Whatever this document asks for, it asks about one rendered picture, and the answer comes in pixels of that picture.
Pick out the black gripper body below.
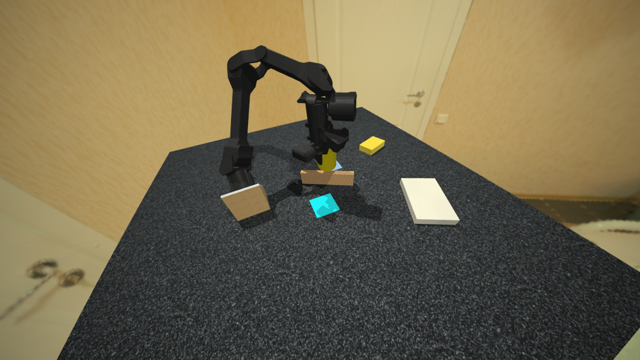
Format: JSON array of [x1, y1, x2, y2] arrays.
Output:
[[292, 119, 343, 163]]

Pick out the yellow cup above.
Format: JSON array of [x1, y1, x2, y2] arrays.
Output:
[[317, 148, 337, 172]]

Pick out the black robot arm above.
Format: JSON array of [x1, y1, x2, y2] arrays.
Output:
[[218, 45, 357, 193]]

